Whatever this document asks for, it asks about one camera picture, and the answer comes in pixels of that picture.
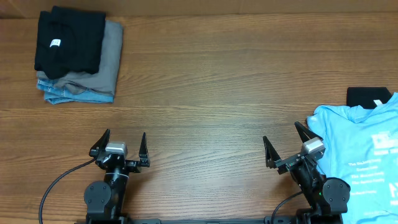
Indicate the black garment at right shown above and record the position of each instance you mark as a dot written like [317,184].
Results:
[367,97]

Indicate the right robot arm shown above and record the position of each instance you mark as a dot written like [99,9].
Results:
[326,196]

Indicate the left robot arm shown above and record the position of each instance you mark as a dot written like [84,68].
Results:
[104,199]

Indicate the folded grey garment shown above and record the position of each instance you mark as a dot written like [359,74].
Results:
[103,82]

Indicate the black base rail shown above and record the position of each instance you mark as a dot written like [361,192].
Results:
[265,220]

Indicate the folded black garment on stack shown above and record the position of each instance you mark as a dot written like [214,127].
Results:
[69,40]

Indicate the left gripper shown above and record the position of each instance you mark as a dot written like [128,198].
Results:
[102,143]

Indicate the light blue printed t-shirt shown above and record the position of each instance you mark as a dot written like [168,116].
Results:
[361,149]

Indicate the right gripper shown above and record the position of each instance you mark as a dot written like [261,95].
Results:
[292,160]

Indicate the folded blue jeans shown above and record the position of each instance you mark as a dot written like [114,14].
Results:
[62,95]

